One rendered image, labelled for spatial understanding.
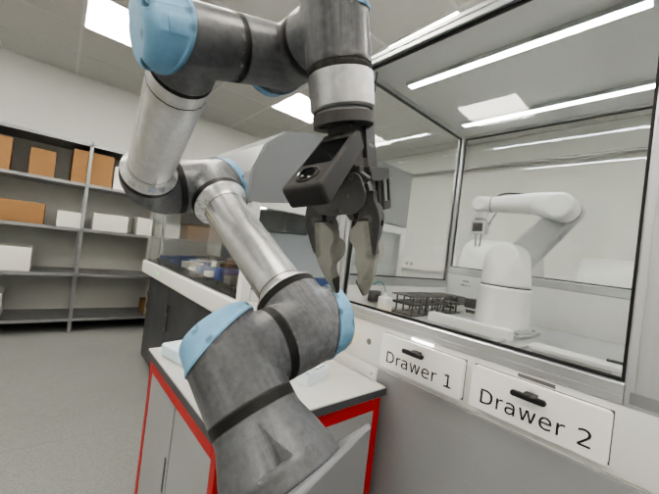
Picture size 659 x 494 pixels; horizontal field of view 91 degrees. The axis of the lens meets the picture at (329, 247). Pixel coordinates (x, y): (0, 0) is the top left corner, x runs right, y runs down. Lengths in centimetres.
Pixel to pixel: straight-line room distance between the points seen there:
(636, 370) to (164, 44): 96
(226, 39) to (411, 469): 118
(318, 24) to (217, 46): 11
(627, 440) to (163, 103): 102
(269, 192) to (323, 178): 128
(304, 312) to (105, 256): 439
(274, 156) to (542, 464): 143
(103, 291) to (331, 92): 461
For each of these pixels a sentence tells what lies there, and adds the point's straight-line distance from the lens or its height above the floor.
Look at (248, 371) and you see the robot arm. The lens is 44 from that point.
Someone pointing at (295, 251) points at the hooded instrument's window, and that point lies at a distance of 169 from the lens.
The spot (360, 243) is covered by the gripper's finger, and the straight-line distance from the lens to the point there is 37.
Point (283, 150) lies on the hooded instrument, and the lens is 164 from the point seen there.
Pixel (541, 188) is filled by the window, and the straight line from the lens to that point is 100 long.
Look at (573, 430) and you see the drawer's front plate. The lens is 97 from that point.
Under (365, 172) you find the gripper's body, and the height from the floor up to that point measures 128.
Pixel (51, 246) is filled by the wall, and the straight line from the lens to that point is 478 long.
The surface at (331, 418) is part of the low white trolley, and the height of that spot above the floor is 71.
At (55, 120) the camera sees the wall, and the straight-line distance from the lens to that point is 488.
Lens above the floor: 119
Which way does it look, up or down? level
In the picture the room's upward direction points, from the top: 7 degrees clockwise
